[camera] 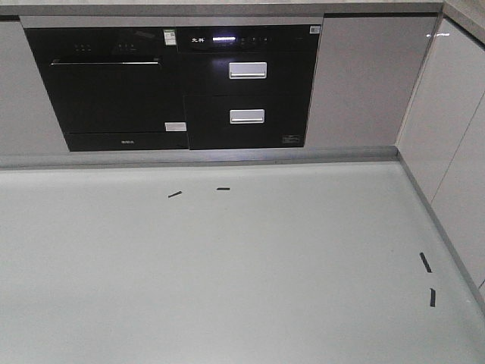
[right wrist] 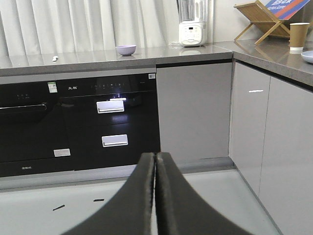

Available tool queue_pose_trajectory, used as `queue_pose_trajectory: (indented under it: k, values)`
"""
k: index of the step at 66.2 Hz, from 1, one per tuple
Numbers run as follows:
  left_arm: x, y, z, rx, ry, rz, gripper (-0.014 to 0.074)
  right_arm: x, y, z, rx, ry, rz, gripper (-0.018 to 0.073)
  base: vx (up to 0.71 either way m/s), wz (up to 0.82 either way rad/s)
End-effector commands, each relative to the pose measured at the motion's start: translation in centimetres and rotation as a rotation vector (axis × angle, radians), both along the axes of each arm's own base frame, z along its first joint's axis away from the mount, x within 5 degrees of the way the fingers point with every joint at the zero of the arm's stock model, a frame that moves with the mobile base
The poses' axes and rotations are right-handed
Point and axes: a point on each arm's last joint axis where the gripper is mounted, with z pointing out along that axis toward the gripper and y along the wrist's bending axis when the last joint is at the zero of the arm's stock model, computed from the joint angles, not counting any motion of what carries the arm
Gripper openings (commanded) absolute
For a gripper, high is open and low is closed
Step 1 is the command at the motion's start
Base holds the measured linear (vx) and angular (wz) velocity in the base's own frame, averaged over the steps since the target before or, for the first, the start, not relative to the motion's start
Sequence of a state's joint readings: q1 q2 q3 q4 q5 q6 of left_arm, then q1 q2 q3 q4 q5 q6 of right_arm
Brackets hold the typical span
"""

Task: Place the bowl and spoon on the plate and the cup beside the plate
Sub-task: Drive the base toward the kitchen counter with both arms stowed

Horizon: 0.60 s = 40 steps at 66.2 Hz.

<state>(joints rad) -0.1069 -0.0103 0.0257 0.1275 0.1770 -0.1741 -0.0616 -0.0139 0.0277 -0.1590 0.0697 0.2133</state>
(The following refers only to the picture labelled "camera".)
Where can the lower silver drawer handle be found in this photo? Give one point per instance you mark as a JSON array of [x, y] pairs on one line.
[[247, 116]]

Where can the black built-in dishwasher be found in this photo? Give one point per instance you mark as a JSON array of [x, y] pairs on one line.
[[112, 88]]

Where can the upper silver drawer handle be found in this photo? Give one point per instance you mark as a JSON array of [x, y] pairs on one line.
[[248, 70]]

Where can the silver drawer handle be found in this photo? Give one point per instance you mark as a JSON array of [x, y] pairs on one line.
[[248, 70], [247, 116]]

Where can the silver label on dishwasher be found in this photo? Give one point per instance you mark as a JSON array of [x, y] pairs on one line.
[[175, 126]]

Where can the green energy label sticker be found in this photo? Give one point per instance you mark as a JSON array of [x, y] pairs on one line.
[[170, 40]]

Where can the black disinfection cabinet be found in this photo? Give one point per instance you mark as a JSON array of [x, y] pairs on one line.
[[209, 94]]

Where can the white QR code sticker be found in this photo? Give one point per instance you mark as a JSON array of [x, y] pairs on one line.
[[315, 29]]

